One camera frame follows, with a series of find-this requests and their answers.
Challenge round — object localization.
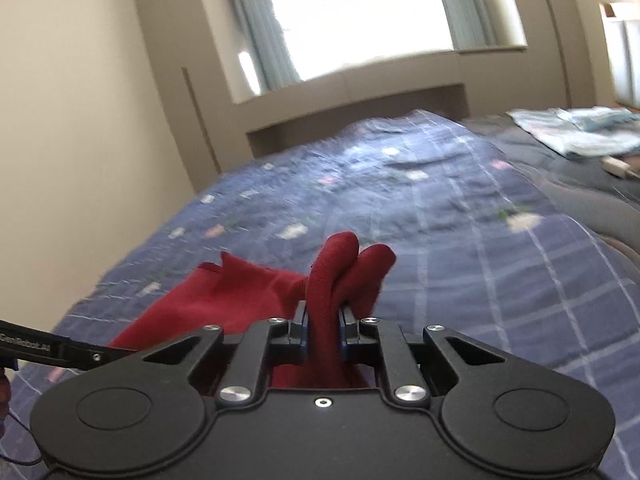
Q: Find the red long-sleeve shirt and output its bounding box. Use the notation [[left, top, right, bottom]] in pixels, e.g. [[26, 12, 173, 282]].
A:
[[107, 231, 398, 391]]

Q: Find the beige window sill cabinet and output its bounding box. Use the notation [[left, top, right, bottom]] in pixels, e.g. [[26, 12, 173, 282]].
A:
[[230, 42, 528, 158]]

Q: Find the padded wooden headboard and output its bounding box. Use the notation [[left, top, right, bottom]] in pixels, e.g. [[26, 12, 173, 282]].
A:
[[599, 2, 640, 108]]

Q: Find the beige wardrobe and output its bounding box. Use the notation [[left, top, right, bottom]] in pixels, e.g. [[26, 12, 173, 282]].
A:
[[130, 0, 251, 191], [500, 0, 621, 111]]

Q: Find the blue checked floral quilt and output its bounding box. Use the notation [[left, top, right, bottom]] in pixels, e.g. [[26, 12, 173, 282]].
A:
[[0, 107, 640, 480]]

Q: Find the black cable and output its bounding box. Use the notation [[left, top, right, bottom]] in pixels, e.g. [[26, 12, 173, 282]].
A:
[[0, 407, 45, 467]]

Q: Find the white charger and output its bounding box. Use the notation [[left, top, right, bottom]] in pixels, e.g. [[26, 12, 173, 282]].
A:
[[602, 156, 633, 179]]

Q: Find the grey quilted mattress pad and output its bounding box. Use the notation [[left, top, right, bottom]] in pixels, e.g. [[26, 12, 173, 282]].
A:
[[460, 115, 640, 261]]

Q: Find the window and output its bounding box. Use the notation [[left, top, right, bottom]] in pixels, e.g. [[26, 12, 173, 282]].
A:
[[255, 0, 456, 83]]

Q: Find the light blue curtain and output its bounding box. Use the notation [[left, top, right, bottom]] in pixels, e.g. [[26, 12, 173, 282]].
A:
[[427, 0, 501, 51], [217, 0, 303, 93]]

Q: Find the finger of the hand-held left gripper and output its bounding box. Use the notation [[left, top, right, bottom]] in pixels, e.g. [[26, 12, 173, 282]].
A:
[[65, 340, 137, 372]]

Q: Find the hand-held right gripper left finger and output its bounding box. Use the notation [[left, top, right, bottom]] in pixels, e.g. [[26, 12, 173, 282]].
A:
[[142, 301, 312, 406]]

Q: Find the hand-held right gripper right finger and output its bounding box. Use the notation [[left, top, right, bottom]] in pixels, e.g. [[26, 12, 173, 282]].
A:
[[337, 306, 507, 406]]

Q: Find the light blue patterned cloth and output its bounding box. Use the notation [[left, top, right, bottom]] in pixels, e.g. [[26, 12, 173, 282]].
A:
[[507, 106, 640, 161]]

